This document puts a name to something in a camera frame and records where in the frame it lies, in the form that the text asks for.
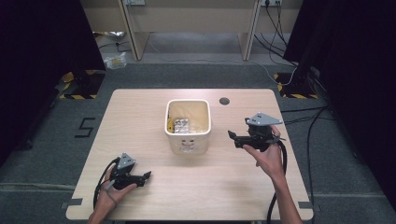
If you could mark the yellow packet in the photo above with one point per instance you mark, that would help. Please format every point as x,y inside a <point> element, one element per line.
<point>170,125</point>

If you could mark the black curtain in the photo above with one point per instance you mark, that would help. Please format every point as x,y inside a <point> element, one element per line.
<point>358,77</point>
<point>40,62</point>

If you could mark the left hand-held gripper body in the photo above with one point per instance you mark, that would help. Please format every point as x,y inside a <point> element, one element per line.
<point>123,174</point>

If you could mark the person's left hand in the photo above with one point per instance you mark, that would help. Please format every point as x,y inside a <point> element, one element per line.
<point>109,196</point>

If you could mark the wall power socket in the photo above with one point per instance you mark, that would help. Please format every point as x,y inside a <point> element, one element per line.
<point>271,2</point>
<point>134,2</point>

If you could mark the black stand base striped tape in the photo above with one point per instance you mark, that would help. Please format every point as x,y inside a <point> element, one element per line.
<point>295,88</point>
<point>82,85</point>

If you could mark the clear plastic bag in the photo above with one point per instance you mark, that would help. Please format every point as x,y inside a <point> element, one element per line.
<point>115,61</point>

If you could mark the crumpled silver foil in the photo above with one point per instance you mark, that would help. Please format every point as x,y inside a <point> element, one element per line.
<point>109,34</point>

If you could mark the cream bin with face print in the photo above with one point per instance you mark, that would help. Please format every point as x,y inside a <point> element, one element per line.
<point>188,144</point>

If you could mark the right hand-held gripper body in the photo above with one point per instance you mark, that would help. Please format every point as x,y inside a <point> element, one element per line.
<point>260,135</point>

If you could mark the person's right hand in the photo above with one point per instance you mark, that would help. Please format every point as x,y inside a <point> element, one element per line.
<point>271,160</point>

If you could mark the blister pack of capsules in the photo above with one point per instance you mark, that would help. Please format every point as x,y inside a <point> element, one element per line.
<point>181,125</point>

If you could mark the beige wooden desk frame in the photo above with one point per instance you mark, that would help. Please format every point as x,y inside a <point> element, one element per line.
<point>137,37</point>

